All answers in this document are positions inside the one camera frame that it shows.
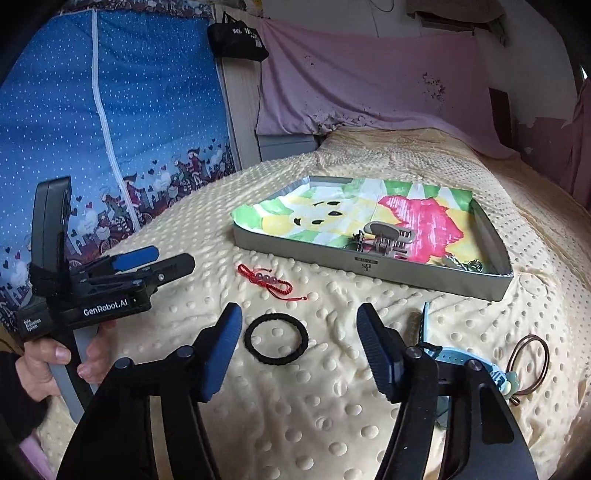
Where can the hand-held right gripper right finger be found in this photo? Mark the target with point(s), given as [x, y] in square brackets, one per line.
[376, 350]

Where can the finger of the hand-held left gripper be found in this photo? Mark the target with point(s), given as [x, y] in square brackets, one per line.
[134, 258]
[171, 267]

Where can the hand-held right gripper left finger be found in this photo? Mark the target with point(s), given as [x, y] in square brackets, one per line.
[221, 355]

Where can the beige hair claw clip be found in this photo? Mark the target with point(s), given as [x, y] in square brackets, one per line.
[388, 237]

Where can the grey tray with colourful lining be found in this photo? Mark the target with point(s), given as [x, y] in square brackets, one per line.
[369, 221]

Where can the person's left forearm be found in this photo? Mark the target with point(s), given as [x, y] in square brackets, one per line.
[18, 406]

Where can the person's left hand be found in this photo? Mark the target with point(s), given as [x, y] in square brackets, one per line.
[46, 364]

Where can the yellow dotted blanket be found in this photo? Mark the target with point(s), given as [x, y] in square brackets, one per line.
[323, 415]

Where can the blue smart watch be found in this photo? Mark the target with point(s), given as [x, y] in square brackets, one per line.
[461, 360]

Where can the blue printed fabric wardrobe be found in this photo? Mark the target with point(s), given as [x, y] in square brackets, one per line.
[69, 115]

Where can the light wooden cabinet panel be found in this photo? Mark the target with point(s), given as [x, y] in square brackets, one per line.
[240, 120]

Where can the black tote bag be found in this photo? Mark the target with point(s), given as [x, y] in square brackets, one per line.
[235, 39]

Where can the dark brown wooden board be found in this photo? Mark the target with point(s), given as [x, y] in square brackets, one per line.
[501, 115]

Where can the pink sheet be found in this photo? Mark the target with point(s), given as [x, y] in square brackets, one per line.
[369, 78]

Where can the pink curtain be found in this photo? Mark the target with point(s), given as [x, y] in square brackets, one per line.
[579, 152]

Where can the cloth covered shelf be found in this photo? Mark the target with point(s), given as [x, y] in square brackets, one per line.
[461, 14]

